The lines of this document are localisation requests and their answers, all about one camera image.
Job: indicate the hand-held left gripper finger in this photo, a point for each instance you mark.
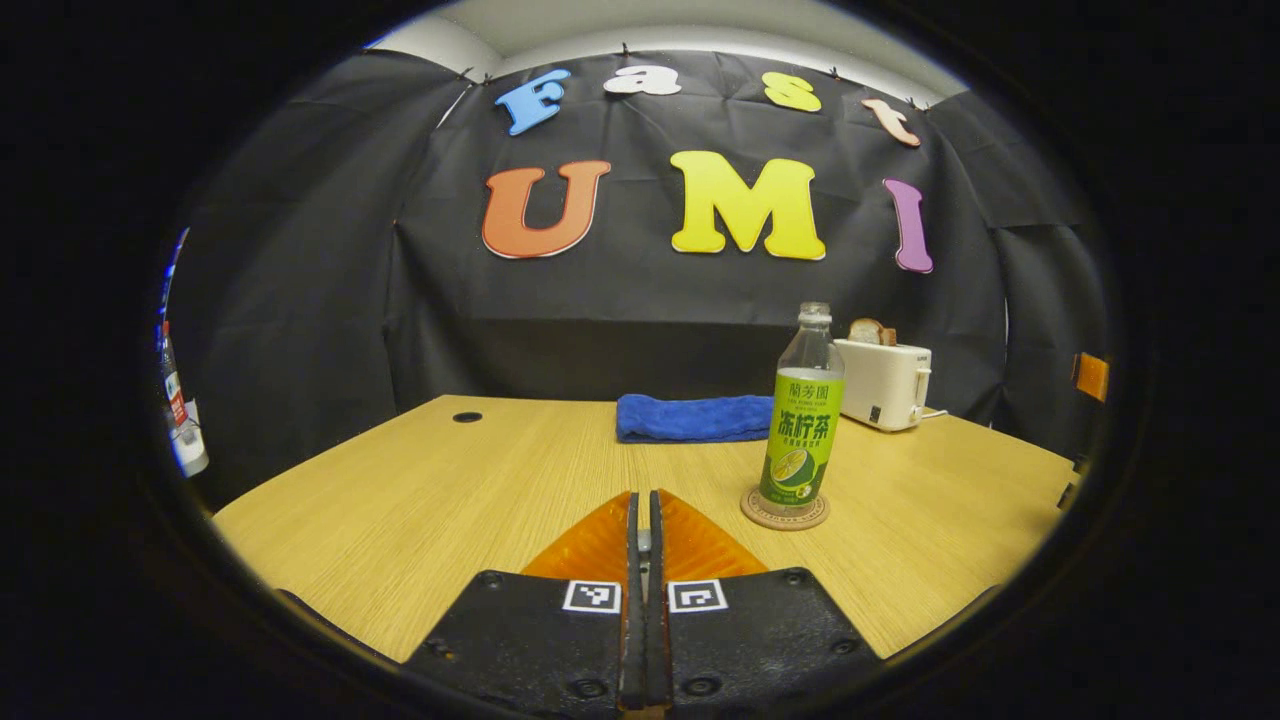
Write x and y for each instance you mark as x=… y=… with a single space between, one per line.
x=655 y=540
x=632 y=540

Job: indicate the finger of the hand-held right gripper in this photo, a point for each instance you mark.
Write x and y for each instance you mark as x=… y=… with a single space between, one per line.
x=1092 y=376

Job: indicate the round cork coaster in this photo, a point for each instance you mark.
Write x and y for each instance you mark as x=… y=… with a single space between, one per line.
x=755 y=515

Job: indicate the clear water bottle green label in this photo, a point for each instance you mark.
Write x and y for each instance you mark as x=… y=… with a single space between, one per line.
x=800 y=430

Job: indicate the small bottle red label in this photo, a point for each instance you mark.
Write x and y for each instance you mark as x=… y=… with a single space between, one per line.
x=174 y=385

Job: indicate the blue towel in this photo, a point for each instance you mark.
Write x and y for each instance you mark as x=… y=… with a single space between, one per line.
x=690 y=418

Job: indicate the white toaster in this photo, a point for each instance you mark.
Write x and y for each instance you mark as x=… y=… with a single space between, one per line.
x=880 y=385

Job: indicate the bread slice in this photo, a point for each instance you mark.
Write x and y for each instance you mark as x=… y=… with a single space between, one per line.
x=866 y=332

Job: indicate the black backdrop cloth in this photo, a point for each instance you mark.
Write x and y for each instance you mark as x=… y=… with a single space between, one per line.
x=620 y=310

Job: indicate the white plastic object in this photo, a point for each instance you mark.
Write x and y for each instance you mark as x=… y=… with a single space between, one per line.
x=192 y=452

